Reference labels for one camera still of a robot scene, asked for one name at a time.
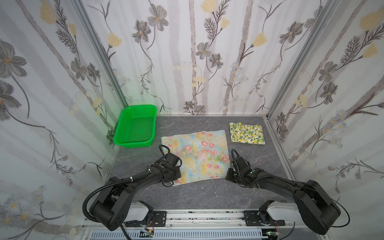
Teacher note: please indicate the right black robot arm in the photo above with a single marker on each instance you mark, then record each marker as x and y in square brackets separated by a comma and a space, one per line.
[316, 208]

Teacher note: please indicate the pastel floral skirt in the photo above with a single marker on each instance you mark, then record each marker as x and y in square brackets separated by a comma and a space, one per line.
[204, 155]

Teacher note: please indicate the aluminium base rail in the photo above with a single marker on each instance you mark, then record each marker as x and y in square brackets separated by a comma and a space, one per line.
[212, 219]

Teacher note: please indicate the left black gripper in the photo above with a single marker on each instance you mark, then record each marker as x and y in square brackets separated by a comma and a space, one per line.
[173, 175]

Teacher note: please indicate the lemon print yellow skirt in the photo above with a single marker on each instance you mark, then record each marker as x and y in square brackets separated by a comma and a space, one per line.
[247, 134]

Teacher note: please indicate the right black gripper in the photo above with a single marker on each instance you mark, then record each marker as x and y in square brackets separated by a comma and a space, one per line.
[232, 176]

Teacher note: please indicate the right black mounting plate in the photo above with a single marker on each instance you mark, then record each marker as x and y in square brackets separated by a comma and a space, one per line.
[261, 219]

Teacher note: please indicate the green plastic basket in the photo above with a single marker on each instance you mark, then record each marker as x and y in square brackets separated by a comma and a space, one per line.
[136, 126]

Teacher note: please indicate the black mounting plate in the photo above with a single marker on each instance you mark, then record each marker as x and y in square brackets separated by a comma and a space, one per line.
[155, 219]
[261, 219]

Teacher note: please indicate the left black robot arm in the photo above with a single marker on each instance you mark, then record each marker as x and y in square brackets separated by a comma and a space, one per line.
[110, 204]

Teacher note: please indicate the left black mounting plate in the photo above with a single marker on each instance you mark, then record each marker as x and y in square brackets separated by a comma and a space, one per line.
[155, 219]

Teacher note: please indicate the white slotted cable duct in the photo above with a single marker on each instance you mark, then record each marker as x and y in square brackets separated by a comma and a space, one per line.
[208, 234]

